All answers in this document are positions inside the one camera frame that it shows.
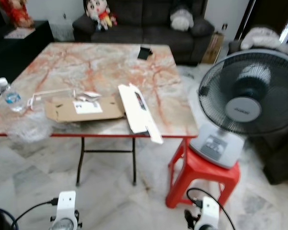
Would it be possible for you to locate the grey folded cloth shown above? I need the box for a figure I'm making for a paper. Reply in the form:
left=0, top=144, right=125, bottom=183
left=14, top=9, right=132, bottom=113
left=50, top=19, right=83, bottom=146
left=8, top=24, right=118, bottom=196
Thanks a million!
left=240, top=27, right=288, bottom=55

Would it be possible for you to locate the red festive figure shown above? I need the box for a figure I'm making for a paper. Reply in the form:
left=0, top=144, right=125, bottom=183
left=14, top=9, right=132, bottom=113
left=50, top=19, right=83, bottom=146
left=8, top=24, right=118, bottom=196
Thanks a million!
left=0, top=0, right=35, bottom=28

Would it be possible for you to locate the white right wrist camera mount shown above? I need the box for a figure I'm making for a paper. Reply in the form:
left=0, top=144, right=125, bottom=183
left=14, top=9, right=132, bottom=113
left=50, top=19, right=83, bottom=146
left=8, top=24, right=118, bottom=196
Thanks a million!
left=185, top=195, right=221, bottom=230

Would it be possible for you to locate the printed paper sheet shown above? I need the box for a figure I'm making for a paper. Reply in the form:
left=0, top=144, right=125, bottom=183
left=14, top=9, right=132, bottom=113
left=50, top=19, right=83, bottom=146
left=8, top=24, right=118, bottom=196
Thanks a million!
left=5, top=28, right=36, bottom=39

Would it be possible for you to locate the flat brown cardboard sheet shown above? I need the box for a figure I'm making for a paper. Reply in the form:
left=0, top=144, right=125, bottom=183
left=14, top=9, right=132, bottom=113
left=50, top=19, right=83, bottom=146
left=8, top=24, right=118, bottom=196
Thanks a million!
left=44, top=95, right=126, bottom=123

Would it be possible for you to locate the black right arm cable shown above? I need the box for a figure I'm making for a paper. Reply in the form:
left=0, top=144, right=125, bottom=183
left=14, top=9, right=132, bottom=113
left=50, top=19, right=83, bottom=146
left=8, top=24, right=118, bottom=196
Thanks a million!
left=186, top=188, right=224, bottom=230

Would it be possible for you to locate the clear plastic water bottle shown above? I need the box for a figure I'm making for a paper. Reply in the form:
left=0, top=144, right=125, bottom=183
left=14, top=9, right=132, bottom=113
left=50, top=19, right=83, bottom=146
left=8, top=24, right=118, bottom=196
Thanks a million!
left=0, top=78, right=24, bottom=112

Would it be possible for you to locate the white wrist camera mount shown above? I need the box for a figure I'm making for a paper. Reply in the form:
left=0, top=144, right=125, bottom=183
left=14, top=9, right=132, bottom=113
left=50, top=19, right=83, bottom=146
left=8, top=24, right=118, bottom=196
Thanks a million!
left=50, top=191, right=83, bottom=230
left=185, top=195, right=221, bottom=230

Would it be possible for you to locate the brown cardboard box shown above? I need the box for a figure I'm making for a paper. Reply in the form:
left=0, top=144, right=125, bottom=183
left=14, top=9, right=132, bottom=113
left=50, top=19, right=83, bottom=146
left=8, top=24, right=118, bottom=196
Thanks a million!
left=202, top=33, right=225, bottom=65

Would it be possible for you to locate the black low cabinet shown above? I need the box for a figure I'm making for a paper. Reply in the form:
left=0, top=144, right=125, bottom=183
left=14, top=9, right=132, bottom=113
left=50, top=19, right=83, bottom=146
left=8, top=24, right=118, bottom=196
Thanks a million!
left=0, top=20, right=54, bottom=104

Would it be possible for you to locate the long white carton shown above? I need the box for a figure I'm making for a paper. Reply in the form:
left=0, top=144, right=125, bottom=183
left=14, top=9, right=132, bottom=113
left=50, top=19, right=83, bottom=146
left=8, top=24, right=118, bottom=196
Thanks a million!
left=118, top=83, right=164, bottom=145

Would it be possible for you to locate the grey plush cushion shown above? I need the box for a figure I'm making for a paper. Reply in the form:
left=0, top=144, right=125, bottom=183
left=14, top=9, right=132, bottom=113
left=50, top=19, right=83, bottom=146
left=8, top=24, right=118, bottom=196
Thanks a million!
left=170, top=7, right=195, bottom=32

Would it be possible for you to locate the dark armchair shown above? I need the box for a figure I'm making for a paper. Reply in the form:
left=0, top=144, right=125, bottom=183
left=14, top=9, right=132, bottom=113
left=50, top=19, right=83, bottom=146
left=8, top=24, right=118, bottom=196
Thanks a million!
left=228, top=38, right=288, bottom=185

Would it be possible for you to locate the crumpled clear plastic bag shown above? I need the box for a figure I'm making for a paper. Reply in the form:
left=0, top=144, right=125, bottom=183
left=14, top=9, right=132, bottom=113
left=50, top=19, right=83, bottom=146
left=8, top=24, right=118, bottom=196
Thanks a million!
left=7, top=113, right=52, bottom=142

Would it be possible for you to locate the red plastic stool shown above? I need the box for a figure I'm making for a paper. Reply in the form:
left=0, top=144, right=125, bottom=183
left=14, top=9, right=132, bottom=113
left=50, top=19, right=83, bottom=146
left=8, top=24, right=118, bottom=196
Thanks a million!
left=165, top=139, right=241, bottom=209

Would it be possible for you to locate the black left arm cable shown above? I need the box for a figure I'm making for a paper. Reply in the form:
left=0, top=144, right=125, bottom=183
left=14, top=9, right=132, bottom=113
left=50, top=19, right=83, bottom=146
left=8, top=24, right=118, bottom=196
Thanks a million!
left=10, top=198, right=59, bottom=230

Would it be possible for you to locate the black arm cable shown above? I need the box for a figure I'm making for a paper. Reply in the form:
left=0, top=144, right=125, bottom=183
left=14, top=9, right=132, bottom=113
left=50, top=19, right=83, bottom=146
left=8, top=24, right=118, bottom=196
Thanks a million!
left=10, top=198, right=59, bottom=230
left=186, top=188, right=224, bottom=230

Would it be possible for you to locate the small black object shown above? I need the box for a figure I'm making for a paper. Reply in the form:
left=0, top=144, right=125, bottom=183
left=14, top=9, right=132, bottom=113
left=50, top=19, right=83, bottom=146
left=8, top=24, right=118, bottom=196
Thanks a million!
left=137, top=46, right=153, bottom=61

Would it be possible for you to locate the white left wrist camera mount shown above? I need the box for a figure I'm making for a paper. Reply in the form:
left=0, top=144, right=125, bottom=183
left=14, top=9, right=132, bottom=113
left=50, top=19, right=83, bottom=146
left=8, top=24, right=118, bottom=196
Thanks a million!
left=50, top=191, right=83, bottom=230

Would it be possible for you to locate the marble pattern folding table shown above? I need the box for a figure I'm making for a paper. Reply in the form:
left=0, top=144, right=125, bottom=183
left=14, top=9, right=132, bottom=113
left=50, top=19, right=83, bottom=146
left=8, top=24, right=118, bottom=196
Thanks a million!
left=0, top=42, right=198, bottom=186

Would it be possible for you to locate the dark grey sofa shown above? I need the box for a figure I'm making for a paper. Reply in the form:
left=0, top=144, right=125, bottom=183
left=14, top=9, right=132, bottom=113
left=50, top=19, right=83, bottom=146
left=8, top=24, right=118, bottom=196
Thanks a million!
left=72, top=0, right=216, bottom=66

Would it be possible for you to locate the cartoon boy plush doll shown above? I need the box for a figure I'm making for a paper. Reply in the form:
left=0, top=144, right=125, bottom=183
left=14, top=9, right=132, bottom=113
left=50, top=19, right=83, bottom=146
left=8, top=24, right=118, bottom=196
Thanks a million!
left=84, top=0, right=117, bottom=31

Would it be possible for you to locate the crumpled silver wrapper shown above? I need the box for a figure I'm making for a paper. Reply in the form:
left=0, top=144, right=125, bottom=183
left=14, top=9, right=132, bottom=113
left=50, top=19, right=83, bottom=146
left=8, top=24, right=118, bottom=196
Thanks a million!
left=73, top=90, right=103, bottom=103

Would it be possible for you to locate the grey black electric fan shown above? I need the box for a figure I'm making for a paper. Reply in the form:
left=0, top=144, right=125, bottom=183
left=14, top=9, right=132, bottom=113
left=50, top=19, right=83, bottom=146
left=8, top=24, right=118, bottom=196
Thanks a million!
left=189, top=49, right=288, bottom=170

